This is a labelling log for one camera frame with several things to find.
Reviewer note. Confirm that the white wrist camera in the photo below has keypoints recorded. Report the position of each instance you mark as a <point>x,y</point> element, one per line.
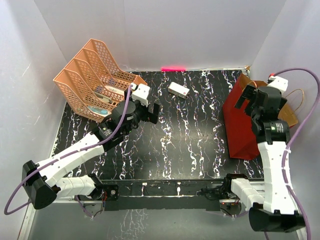
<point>278,83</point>
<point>141,94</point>

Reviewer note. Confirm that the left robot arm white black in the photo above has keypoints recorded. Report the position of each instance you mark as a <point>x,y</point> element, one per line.
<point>46,180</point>

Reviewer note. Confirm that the blue white item in organizer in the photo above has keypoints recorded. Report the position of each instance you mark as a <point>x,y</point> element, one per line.
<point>99,111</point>

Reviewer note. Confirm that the small white red box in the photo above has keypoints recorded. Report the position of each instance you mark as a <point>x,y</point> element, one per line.
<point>178,90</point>

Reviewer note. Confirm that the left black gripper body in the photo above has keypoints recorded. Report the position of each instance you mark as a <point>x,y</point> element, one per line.
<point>142,112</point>

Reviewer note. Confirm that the white packet in organizer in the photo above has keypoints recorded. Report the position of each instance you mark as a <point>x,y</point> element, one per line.
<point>115,90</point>

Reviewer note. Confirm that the pink plastic file organizer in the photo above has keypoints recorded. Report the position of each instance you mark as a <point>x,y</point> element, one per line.
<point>82,81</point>

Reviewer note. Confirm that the red brown paper bag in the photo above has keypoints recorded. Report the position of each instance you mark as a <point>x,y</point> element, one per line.
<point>241,140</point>

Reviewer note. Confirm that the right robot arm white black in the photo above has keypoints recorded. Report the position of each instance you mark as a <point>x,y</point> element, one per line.
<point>276,210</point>

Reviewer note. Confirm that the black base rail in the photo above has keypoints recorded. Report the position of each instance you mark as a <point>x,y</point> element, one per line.
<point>170,194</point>

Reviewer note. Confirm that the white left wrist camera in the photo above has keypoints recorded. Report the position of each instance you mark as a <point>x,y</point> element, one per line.
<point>141,94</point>

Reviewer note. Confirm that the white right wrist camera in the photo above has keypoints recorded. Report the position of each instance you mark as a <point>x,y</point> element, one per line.
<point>278,83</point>

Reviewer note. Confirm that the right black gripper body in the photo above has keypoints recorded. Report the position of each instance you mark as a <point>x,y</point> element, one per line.
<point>250,92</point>

